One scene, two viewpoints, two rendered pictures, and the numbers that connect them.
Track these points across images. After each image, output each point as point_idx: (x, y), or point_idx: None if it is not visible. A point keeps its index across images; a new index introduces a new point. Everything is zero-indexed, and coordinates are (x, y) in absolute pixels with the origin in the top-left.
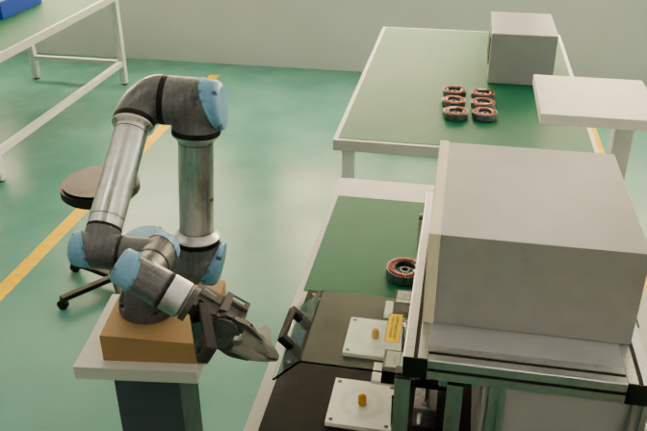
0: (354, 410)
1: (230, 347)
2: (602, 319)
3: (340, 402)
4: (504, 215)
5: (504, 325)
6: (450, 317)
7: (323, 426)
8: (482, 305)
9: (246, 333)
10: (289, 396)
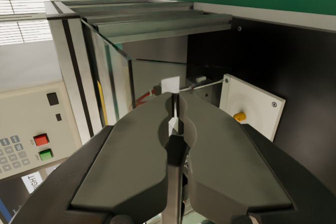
0: (249, 108)
1: (271, 219)
2: (35, 45)
3: (262, 124)
4: None
5: (52, 59)
6: (52, 74)
7: (286, 99)
8: (31, 68)
9: (88, 184)
10: (330, 167)
